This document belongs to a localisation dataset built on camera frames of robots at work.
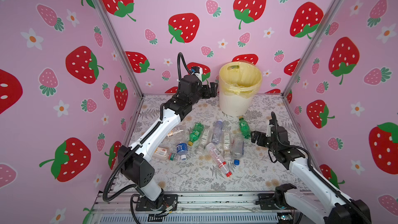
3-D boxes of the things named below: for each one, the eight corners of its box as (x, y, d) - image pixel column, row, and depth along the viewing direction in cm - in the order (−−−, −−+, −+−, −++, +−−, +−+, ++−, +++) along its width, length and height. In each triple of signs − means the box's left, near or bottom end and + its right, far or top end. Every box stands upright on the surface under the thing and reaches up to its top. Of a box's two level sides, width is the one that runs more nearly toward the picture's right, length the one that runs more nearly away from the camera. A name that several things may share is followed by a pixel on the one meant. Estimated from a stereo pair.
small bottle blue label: (176, 160, 89) (175, 157, 85) (177, 147, 94) (176, 143, 90) (187, 160, 89) (186, 157, 85) (188, 147, 94) (187, 143, 90)
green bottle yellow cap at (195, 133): (187, 145, 96) (186, 141, 91) (196, 125, 105) (195, 121, 101) (196, 148, 94) (195, 144, 90) (204, 128, 104) (203, 123, 100)
